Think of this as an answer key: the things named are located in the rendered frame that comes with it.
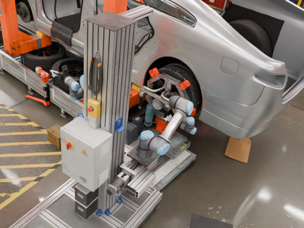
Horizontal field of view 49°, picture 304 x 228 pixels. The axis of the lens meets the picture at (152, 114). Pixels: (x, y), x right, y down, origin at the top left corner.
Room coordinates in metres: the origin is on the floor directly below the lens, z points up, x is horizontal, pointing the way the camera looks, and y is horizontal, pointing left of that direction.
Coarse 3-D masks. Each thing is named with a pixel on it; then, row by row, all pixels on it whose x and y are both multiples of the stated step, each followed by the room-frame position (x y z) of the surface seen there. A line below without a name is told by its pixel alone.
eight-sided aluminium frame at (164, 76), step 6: (156, 78) 3.15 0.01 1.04; (162, 78) 3.09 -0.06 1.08; (168, 78) 3.05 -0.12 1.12; (174, 78) 3.06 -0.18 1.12; (150, 84) 3.18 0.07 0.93; (174, 84) 3.00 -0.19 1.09; (180, 90) 2.95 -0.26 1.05; (150, 96) 3.21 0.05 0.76; (186, 96) 2.95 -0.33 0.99; (150, 102) 3.15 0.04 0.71; (156, 114) 3.09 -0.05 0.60; (162, 114) 3.09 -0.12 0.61
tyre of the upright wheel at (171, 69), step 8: (168, 64) 3.38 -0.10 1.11; (184, 64) 3.30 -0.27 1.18; (160, 72) 3.21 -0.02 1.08; (168, 72) 3.15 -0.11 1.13; (176, 72) 3.10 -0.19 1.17; (184, 72) 3.13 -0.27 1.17; (192, 72) 3.19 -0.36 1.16; (184, 80) 3.04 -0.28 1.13; (192, 80) 3.08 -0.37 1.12; (192, 88) 3.00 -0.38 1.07; (192, 96) 2.96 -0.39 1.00; (200, 96) 3.04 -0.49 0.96; (200, 104) 3.04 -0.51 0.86
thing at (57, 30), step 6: (54, 24) 4.33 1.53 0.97; (60, 24) 4.29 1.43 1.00; (54, 30) 4.29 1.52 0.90; (60, 30) 4.25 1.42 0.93; (66, 30) 4.18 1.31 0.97; (72, 30) 4.15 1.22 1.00; (54, 36) 4.30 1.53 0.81; (60, 36) 4.21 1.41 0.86; (66, 36) 4.15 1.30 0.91; (66, 42) 4.14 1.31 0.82
